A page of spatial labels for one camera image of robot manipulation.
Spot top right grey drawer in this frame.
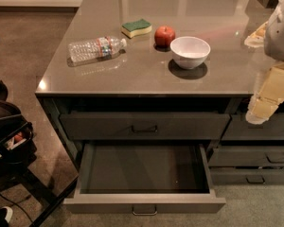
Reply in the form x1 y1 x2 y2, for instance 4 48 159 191
222 113 284 140

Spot clear plastic water bottle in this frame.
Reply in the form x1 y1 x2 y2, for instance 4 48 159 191
68 36 127 63

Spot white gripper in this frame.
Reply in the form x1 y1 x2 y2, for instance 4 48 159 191
244 0 284 125

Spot open middle grey drawer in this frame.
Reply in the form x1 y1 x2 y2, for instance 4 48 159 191
64 141 226 216

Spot black white shoe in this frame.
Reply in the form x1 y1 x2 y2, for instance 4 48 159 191
0 206 13 227

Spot green yellow sponge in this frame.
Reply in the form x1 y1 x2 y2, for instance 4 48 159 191
121 19 152 38

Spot white bowl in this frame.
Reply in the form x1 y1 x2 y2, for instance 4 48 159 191
170 36 211 69

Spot top left grey drawer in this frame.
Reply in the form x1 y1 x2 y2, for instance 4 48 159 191
60 112 230 140

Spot black cart with items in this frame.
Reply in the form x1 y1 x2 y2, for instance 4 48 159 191
0 80 78 227

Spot bottom right grey drawer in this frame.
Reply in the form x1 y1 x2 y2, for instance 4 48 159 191
210 168 284 184

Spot middle right grey drawer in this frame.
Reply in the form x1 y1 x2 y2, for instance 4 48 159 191
208 146 284 167

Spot red apple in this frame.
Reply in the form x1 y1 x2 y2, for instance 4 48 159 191
154 26 175 47

